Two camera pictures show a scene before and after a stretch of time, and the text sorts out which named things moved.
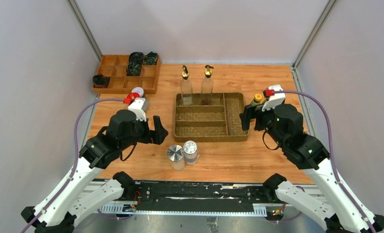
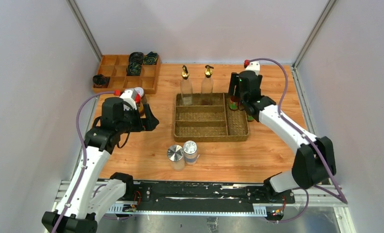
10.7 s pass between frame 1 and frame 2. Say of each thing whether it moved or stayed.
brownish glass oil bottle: stayed
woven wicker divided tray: stayed
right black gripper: moved
